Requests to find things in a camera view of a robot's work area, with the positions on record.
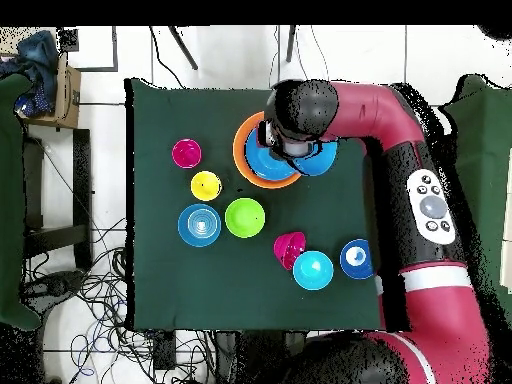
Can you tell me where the shallow blue ribbed bowl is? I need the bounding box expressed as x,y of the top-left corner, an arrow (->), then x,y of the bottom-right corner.
176,203 -> 222,248

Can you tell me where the small dark blue bowl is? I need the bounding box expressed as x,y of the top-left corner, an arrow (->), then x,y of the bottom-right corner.
339,238 -> 375,280

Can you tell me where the red plastic cup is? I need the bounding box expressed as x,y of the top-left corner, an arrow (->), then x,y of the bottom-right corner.
171,138 -> 203,170

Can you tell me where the small red bowl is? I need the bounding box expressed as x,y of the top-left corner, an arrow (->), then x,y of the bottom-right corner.
272,231 -> 307,272

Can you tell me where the large blue bowl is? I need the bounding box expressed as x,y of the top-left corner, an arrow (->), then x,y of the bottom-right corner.
244,127 -> 299,182
291,139 -> 338,177

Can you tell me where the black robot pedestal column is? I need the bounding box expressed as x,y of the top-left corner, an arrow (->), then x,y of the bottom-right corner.
215,329 -> 307,384

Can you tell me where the black stool frame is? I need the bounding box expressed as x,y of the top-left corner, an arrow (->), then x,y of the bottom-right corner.
23,128 -> 93,271

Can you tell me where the tangle of black cables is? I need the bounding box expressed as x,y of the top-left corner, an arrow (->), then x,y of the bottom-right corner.
23,217 -> 217,384

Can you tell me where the small light blue bowl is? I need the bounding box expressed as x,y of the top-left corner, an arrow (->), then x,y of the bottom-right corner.
292,250 -> 335,292

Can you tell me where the cardboard box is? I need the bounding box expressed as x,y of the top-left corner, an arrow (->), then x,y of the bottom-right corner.
19,53 -> 82,130

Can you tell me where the yellow plastic cup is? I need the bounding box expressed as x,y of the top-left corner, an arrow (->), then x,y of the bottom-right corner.
189,170 -> 223,202

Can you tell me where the large orange bowl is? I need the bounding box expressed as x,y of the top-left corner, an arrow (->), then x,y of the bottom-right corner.
232,110 -> 303,190

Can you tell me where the small green bowl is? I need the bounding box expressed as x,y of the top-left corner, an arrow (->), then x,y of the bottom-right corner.
223,197 -> 266,240

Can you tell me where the dark green table cloth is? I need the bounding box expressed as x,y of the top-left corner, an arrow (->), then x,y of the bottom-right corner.
124,77 -> 387,333

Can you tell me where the green cloth covered table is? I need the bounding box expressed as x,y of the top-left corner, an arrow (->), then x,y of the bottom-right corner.
437,73 -> 512,289
0,73 -> 41,331

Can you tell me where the blue cloth bundle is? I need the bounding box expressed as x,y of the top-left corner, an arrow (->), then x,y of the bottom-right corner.
0,30 -> 59,115

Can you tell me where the grey pedestal foot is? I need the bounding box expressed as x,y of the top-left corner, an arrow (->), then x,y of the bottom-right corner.
21,269 -> 87,317

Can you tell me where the black tripod leg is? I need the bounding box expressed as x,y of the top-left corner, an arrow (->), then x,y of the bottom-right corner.
167,25 -> 199,71
285,25 -> 297,63

